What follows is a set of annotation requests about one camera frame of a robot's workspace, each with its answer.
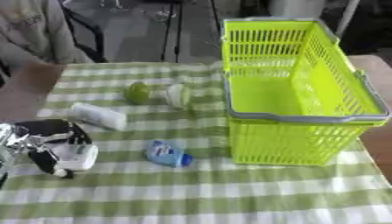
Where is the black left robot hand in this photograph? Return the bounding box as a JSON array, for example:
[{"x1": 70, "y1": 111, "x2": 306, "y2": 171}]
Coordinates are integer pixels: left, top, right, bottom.
[{"x1": 12, "y1": 118, "x2": 94, "y2": 179}]

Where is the white rectangular box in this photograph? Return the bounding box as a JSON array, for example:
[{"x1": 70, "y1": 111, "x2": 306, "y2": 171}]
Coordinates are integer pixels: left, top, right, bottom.
[{"x1": 49, "y1": 143, "x2": 100, "y2": 172}]

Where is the white wrapped packet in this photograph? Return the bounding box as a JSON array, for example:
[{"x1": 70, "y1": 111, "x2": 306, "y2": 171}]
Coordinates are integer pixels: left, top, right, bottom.
[{"x1": 68, "y1": 101, "x2": 129, "y2": 131}]

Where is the green round fruit toy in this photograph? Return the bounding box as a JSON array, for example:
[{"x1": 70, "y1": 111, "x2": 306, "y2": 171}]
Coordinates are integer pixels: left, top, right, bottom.
[{"x1": 123, "y1": 80, "x2": 152, "y2": 106}]

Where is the person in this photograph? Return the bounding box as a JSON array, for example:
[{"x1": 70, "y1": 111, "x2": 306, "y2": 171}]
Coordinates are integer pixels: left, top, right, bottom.
[{"x1": 0, "y1": 0, "x2": 95, "y2": 88}]

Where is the black chair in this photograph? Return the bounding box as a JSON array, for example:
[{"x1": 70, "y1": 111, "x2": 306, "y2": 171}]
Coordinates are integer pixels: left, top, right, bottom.
[{"x1": 58, "y1": 2, "x2": 109, "y2": 64}]

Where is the blue bottle with blue cap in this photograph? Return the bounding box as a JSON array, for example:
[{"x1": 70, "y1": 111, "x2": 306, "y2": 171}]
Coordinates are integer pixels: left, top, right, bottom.
[{"x1": 143, "y1": 139, "x2": 195, "y2": 168}]

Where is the black tripod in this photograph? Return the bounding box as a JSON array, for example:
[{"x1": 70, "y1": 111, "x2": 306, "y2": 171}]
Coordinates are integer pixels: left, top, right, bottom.
[{"x1": 157, "y1": 0, "x2": 224, "y2": 64}]

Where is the lime green plastic basket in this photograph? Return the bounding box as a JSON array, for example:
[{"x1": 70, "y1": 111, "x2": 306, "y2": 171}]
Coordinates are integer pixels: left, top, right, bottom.
[{"x1": 220, "y1": 17, "x2": 392, "y2": 167}]

